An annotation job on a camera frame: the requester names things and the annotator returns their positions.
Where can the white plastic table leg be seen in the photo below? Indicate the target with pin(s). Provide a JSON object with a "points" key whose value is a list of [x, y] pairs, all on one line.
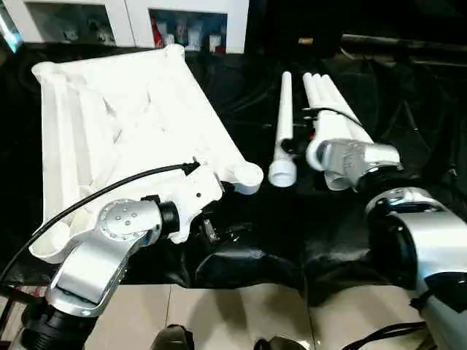
{"points": [[321, 98], [339, 109], [283, 109], [309, 95]]}

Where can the white plastic table top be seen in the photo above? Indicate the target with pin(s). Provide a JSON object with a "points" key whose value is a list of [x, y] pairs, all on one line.
{"points": [[124, 124]]}

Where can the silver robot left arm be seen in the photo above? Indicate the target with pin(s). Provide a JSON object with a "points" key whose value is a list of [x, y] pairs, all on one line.
{"points": [[124, 222]]}

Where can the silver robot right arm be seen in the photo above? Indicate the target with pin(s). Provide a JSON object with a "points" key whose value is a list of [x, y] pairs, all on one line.
{"points": [[430, 240]]}

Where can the black mat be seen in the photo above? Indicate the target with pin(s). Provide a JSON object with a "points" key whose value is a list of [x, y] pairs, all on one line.
{"points": [[255, 240]]}

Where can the black robot left foot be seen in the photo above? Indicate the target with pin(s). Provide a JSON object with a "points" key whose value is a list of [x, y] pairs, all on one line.
{"points": [[171, 339]]}

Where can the black robot foot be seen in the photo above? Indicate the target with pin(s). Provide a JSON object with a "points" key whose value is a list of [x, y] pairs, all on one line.
{"points": [[171, 339], [281, 344]]}

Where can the black robot right foot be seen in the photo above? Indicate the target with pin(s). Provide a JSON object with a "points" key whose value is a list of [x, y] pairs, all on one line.
{"points": [[281, 344]]}

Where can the dark grey bar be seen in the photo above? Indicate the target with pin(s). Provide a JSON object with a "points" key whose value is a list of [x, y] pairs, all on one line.
{"points": [[408, 44]]}

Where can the white glass-door cabinet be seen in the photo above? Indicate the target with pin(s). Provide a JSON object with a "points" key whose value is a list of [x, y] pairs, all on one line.
{"points": [[135, 22]]}

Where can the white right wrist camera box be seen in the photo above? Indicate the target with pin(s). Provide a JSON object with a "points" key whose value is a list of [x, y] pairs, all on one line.
{"points": [[315, 157]]}

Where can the black folding table frame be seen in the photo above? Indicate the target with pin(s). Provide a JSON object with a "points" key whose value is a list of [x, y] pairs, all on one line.
{"points": [[14, 313]]}

